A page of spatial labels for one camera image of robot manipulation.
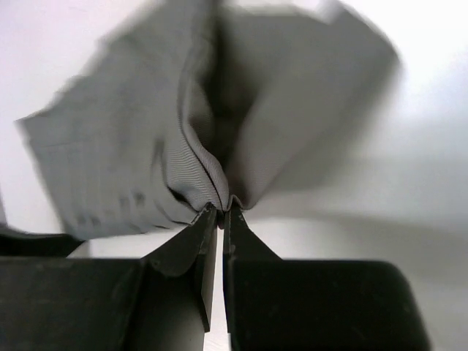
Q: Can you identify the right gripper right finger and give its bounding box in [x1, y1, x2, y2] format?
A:
[223, 207, 431, 351]

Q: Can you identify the grey pleated skirt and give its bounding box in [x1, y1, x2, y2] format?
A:
[19, 1, 394, 240]

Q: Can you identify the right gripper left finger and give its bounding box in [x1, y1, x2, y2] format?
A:
[1, 205, 216, 350]

